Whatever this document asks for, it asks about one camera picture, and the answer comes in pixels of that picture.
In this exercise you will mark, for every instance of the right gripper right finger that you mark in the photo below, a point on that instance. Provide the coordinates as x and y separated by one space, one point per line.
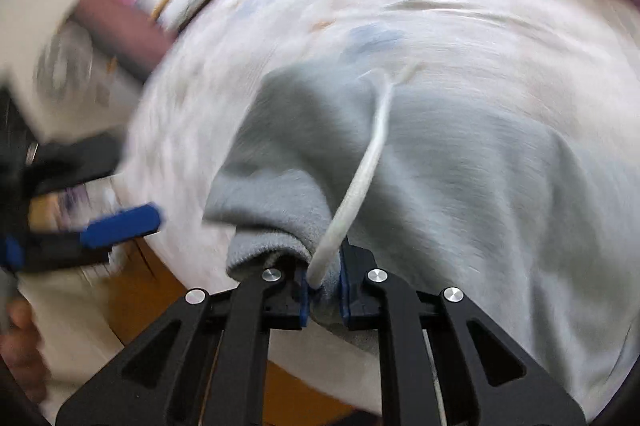
443 361

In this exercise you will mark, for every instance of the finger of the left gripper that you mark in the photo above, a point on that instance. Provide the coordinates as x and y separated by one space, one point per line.
35 252
56 166

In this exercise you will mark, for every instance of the grey zip hoodie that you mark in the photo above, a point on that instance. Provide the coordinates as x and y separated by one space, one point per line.
541 231

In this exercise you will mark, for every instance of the bed with patterned sheet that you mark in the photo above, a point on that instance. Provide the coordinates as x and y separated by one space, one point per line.
570 64

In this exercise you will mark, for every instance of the person's left hand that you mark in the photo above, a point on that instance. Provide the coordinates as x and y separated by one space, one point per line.
21 350

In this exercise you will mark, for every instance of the white standing fan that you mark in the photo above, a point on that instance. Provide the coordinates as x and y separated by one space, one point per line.
70 83

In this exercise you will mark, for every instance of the pink grey towel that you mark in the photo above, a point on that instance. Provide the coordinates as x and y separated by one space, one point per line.
125 33

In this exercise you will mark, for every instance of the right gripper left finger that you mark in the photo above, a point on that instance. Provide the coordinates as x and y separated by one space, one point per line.
202 362

